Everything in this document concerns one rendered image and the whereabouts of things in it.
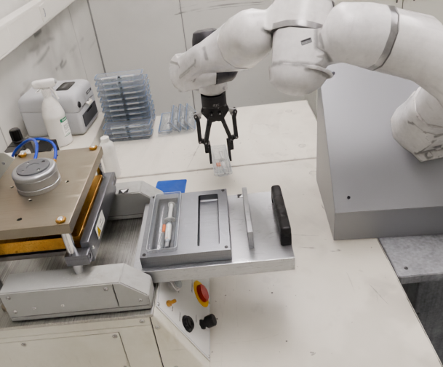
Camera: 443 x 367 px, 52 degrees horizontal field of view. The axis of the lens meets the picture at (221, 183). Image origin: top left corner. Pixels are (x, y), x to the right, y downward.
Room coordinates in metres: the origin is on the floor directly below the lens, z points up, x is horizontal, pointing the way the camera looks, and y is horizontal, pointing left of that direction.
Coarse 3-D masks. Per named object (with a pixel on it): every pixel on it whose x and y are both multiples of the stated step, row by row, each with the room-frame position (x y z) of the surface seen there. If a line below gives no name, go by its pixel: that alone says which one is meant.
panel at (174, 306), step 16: (160, 288) 0.62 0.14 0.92; (192, 288) 0.71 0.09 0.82; (208, 288) 0.77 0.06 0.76; (160, 304) 0.59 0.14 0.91; (176, 304) 0.63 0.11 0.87; (192, 304) 0.67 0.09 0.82; (208, 304) 0.72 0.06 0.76; (176, 320) 0.59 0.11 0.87; (192, 336) 0.59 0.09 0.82; (208, 336) 0.63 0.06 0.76; (208, 352) 0.59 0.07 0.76
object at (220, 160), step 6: (216, 150) 1.35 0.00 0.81; (222, 150) 1.34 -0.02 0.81; (216, 156) 1.31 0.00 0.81; (222, 156) 1.30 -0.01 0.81; (216, 162) 1.26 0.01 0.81; (222, 162) 1.26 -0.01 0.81; (228, 162) 1.26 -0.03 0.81; (216, 168) 1.23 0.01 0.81; (222, 168) 1.22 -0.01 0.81; (228, 168) 1.22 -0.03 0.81
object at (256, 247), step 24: (264, 192) 0.83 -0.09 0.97; (144, 216) 0.79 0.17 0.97; (240, 216) 0.75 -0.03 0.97; (264, 216) 0.74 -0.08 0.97; (240, 240) 0.67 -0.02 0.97; (264, 240) 0.66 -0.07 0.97; (192, 264) 0.62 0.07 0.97; (216, 264) 0.61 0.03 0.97; (240, 264) 0.61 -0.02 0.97; (264, 264) 0.61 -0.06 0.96; (288, 264) 0.61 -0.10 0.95
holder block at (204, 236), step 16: (192, 192) 0.82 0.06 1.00; (208, 192) 0.81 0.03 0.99; (224, 192) 0.81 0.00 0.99; (192, 208) 0.76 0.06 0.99; (208, 208) 0.78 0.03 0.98; (224, 208) 0.75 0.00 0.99; (192, 224) 0.71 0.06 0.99; (208, 224) 0.72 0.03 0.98; (224, 224) 0.70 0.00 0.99; (144, 240) 0.68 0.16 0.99; (192, 240) 0.66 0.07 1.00; (208, 240) 0.67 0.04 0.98; (224, 240) 0.65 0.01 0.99; (144, 256) 0.63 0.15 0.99; (160, 256) 0.63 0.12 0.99; (176, 256) 0.63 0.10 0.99; (192, 256) 0.62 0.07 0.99; (208, 256) 0.62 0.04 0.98; (224, 256) 0.62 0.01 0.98
